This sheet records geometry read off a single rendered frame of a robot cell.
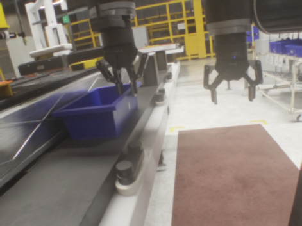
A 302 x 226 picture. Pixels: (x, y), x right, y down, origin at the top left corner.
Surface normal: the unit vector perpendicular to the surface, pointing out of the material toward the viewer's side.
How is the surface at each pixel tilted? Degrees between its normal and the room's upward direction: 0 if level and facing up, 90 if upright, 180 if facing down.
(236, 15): 90
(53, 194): 0
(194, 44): 90
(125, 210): 0
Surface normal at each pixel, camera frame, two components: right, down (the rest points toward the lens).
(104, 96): -0.18, 0.26
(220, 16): -0.65, 0.34
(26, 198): -0.15, -0.93
